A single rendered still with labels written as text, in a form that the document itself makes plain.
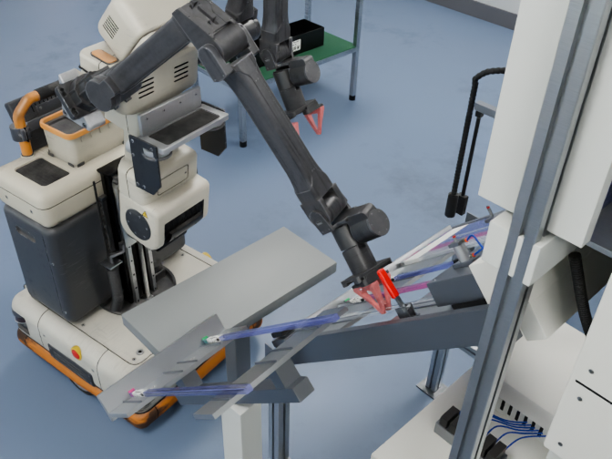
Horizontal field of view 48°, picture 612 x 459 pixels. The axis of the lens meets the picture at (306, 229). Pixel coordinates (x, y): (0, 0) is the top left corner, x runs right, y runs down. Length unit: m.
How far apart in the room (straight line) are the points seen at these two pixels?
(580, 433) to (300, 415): 1.42
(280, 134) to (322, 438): 1.30
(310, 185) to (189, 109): 0.65
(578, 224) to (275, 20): 1.06
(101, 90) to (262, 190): 1.94
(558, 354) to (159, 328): 1.05
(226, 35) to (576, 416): 0.87
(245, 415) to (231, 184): 2.18
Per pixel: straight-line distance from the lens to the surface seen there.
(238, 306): 1.91
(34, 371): 2.69
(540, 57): 0.87
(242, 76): 1.30
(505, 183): 0.95
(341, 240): 1.40
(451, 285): 1.18
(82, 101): 1.68
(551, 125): 0.86
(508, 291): 1.00
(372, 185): 3.50
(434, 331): 1.21
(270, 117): 1.32
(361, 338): 1.37
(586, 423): 1.12
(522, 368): 1.84
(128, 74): 1.53
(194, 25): 1.30
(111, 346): 2.31
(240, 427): 1.43
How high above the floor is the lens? 1.93
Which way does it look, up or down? 38 degrees down
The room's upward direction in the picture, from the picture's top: 2 degrees clockwise
